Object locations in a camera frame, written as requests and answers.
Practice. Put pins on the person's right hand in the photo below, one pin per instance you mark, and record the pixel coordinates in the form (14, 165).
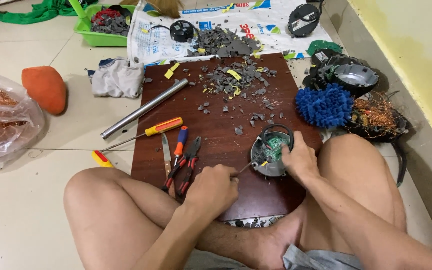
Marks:
(301, 159)

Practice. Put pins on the person's left hand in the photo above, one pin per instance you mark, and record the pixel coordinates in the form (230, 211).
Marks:
(210, 189)

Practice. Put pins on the person's left fingers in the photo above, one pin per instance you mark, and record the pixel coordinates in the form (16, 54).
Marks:
(228, 183)

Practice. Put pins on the person's right fingers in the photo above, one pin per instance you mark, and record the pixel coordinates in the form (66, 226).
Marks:
(287, 150)

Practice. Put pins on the thin metal screwdriver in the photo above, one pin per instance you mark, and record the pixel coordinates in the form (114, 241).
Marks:
(246, 168)

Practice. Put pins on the round grey motor housing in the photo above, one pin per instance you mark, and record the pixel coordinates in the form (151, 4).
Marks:
(266, 165)

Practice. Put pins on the small green circuit board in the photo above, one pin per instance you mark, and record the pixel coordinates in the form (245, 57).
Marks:
(276, 144)

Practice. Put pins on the dark brown wooden board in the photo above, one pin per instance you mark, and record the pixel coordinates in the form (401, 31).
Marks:
(216, 150)

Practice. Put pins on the red black pliers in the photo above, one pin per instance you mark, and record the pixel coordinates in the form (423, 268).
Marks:
(186, 168)

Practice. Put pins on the blue microfiber mop pad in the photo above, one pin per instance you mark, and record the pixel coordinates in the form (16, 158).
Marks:
(324, 106)

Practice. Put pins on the orange blue short screwdriver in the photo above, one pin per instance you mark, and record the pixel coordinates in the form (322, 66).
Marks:
(181, 142)

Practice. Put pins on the metal blade knife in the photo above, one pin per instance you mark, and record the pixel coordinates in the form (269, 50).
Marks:
(167, 152)

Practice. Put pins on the person's right leg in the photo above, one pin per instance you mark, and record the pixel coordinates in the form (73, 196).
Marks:
(358, 180)

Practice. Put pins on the person's leg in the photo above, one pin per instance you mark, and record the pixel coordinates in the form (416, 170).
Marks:
(107, 213)
(358, 180)

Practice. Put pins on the scatter of small grey shards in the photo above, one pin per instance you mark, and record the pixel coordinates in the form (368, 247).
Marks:
(234, 80)

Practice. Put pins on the yellow orange long screwdriver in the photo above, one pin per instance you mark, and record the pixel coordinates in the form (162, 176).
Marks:
(161, 126)

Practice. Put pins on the black housing with metal bowl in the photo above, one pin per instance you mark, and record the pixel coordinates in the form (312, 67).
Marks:
(351, 77)

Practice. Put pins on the green round circuit board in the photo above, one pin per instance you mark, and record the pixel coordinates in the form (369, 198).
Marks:
(324, 45)

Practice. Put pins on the chrome metal tube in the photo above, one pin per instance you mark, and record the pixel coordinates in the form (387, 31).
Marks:
(144, 108)

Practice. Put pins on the person's grey shorts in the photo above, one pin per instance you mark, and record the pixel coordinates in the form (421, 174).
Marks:
(313, 259)

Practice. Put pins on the heap of large grey shards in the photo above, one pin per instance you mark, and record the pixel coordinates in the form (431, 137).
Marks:
(225, 44)

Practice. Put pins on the person's left leg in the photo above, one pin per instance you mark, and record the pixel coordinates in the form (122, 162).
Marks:
(107, 213)

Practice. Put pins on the yellow tape piece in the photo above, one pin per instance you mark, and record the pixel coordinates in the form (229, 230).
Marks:
(171, 70)

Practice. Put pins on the black round motor cover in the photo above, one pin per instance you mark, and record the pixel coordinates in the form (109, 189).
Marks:
(303, 19)

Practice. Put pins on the grey crumpled cloth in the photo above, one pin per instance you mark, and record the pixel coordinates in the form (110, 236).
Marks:
(117, 78)

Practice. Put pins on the small black round motor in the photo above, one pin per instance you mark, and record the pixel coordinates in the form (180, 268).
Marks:
(181, 30)

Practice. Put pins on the white printed sack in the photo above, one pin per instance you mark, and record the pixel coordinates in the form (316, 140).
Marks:
(156, 41)

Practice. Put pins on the straw broom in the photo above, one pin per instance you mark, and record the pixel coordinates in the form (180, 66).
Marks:
(161, 5)

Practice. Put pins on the green plastic basket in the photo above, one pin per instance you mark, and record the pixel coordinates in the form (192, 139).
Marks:
(99, 37)

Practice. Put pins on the heap of grey red scraps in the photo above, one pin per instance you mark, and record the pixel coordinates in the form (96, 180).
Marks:
(109, 22)

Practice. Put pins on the orange rounded stone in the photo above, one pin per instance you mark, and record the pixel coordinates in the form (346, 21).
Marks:
(45, 89)

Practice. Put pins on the green cloth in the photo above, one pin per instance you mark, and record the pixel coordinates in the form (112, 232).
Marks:
(32, 13)

